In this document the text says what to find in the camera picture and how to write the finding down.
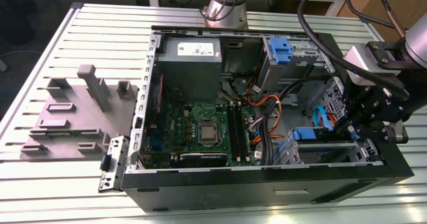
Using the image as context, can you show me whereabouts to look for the green motherboard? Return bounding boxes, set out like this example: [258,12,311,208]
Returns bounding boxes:
[144,101,263,169]

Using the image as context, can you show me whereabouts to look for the red wire with black plug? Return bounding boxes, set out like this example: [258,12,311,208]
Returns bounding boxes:
[324,111,347,125]

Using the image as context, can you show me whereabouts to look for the black graphics card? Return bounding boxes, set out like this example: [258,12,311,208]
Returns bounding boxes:
[142,150,230,170]

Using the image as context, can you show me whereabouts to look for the black RAM slot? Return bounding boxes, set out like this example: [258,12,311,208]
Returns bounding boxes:
[227,101,244,163]
[235,101,254,163]

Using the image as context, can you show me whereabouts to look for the CPU socket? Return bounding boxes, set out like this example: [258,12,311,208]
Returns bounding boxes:
[196,118,222,149]

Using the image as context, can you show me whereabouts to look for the silver CPU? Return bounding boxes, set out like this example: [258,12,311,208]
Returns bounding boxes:
[199,125,219,141]

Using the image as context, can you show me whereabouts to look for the black PC case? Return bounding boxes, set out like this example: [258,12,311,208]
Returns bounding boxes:
[119,25,416,212]

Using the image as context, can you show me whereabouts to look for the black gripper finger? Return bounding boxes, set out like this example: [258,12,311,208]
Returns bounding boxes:
[356,120,394,144]
[346,90,372,135]

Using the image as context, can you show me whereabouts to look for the metal disk bay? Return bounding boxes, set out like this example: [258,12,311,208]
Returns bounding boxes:
[282,126,380,165]

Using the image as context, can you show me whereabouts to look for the blue wire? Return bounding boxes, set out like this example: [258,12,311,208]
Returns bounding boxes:
[312,105,335,133]

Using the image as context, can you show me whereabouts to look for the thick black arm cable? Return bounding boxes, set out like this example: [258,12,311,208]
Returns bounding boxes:
[296,0,411,101]

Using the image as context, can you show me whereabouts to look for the grey power supply unit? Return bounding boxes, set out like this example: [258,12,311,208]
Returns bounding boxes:
[155,37,224,103]

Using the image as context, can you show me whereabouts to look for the grey parts rack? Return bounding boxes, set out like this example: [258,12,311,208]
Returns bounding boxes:
[19,64,140,163]

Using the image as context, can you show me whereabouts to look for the blue plastic drive latch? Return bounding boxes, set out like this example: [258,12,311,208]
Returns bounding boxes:
[268,37,295,65]

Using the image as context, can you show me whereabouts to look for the orange red wire bundle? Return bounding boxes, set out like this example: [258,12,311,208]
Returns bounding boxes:
[244,76,288,150]

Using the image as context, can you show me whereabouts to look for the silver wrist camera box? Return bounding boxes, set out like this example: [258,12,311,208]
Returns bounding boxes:
[342,45,403,86]

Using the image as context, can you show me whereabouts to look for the hard disk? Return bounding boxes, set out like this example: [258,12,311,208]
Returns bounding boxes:
[290,126,358,143]

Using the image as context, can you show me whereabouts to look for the silver optical drive cage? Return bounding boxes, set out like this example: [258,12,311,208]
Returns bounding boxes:
[258,35,336,94]

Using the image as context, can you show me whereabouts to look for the metal hinged card bracket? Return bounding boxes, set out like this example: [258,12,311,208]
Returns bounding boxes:
[98,134,132,193]

